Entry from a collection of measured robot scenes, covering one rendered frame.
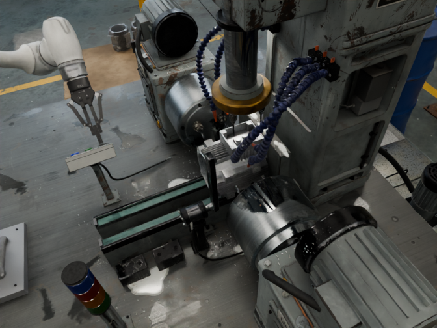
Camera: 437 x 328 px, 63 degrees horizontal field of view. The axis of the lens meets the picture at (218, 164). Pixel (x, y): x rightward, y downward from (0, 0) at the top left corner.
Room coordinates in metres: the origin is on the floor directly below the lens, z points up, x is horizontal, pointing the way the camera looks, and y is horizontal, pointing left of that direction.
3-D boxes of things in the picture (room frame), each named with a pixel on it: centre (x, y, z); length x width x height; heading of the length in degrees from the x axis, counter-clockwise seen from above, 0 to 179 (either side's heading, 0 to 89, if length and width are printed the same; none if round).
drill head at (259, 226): (0.54, -0.17, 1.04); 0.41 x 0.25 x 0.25; 21
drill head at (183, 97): (1.18, 0.08, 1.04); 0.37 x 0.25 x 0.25; 21
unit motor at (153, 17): (1.43, 0.21, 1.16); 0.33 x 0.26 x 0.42; 21
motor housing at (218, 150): (0.85, -0.05, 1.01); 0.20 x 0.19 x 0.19; 110
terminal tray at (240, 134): (0.87, -0.09, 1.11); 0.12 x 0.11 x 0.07; 110
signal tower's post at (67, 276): (0.38, 0.35, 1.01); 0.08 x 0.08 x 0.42; 21
